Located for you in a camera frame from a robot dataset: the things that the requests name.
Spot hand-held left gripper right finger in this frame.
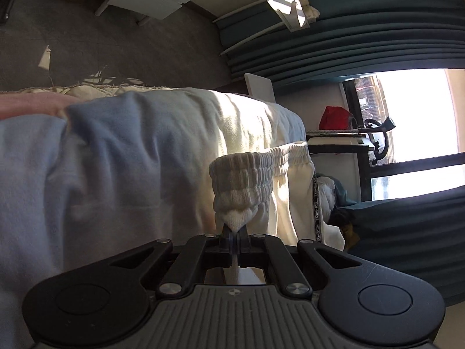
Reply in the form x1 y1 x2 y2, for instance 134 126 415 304
236 225 361 298

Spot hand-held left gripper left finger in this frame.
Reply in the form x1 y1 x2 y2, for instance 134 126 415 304
108 225 235 298

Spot cream ribbed cuff pants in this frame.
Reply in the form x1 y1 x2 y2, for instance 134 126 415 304
209 142 346 285

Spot pile of clothes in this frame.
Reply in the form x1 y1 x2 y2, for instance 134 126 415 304
315 174 361 252

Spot pastel quilt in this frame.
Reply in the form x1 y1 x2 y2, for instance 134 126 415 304
0 87 306 349

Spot folded black white machine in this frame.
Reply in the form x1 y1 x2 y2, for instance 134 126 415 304
306 134 370 204

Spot white board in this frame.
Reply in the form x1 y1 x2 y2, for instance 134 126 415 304
244 73 275 102

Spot red bag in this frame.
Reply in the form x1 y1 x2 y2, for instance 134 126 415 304
320 106 355 131

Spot teal curtain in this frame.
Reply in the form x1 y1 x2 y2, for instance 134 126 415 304
217 0 465 82
336 163 465 308

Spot cream quilted bedspread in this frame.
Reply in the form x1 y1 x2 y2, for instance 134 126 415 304
0 85 176 99

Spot window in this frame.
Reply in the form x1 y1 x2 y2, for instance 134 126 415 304
341 68 465 201

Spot black printed strap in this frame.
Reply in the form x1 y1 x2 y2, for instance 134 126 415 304
312 176 322 244

